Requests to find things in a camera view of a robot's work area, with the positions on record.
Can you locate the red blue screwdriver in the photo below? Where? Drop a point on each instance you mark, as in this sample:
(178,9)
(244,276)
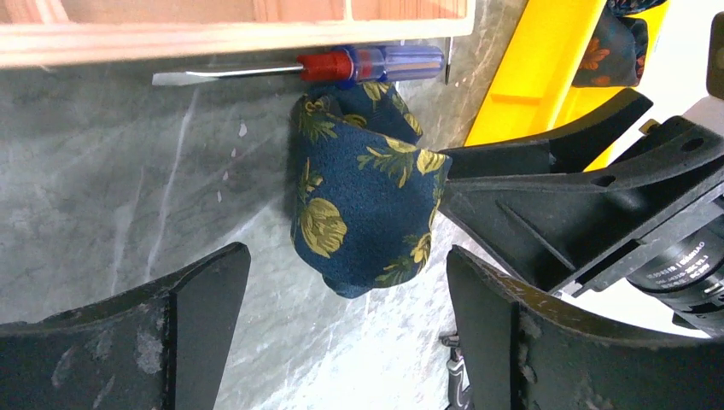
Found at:
(344,65)

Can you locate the dark orange floral tie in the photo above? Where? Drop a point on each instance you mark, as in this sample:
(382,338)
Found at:
(616,53)

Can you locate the black pliers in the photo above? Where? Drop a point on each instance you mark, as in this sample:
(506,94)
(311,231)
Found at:
(459,394)

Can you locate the yellow plastic tray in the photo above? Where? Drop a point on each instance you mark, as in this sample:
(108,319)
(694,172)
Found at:
(532,90)

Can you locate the blue yellow floral tie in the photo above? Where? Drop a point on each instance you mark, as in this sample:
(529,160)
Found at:
(366,193)

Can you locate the wooden compartment box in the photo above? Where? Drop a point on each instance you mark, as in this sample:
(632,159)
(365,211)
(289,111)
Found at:
(50,33)

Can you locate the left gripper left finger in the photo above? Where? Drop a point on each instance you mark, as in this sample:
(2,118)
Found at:
(161,345)

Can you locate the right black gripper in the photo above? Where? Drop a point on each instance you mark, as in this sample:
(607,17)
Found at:
(653,218)

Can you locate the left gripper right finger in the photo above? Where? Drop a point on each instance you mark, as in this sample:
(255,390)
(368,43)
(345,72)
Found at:
(525,349)

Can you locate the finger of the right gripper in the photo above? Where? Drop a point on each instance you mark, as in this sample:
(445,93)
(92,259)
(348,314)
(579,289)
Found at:
(566,149)

